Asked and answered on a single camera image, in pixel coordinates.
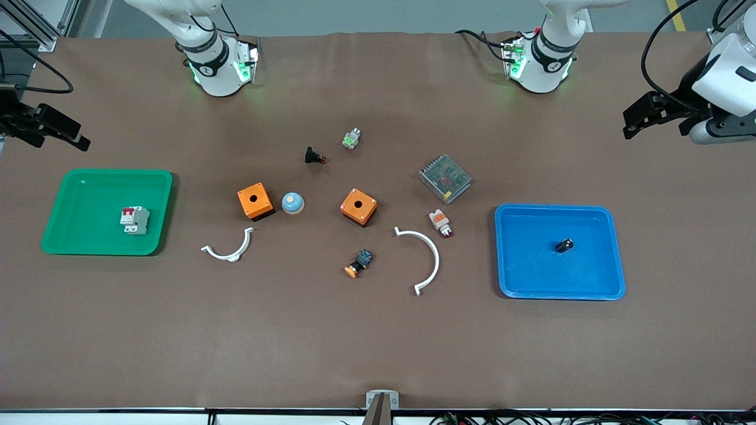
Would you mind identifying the white red circuit breaker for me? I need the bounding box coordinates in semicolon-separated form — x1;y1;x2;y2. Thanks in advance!
120;205;150;236

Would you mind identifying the green plastic tray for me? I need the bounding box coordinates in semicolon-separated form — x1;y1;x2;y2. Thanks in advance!
41;169;174;256

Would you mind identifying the blue plastic tray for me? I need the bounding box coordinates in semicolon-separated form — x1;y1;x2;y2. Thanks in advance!
494;204;626;301

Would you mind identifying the orange box with hole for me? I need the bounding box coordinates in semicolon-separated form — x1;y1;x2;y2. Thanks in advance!
237;182;275;222
340;188;378;227

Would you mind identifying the small white curved clip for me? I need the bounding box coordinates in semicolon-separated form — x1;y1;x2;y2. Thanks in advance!
201;227;255;263

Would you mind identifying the metal mesh power supply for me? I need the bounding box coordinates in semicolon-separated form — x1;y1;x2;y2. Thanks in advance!
419;154;473;205

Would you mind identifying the orange white indicator lamp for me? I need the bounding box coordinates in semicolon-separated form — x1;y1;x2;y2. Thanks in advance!
429;208;454;238

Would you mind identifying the large white curved clip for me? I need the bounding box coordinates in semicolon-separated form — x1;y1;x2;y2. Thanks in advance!
395;226;441;297

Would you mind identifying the brown table mat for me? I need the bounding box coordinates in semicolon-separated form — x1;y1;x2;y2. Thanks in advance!
0;31;756;411

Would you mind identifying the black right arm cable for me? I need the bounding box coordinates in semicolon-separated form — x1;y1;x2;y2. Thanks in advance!
0;28;74;95

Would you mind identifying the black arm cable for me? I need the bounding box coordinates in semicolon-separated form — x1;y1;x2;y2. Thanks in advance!
641;0;709;112
0;28;74;95

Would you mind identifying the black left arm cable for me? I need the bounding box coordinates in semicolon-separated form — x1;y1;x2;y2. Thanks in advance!
641;0;709;112

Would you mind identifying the black base cable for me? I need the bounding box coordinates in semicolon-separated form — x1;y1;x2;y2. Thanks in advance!
454;28;541;63

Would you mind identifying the orange capped black switch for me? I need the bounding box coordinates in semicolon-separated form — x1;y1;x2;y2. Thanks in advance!
344;249;374;279

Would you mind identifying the grey metal bracket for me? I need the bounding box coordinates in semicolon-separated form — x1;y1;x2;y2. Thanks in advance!
361;390;400;425

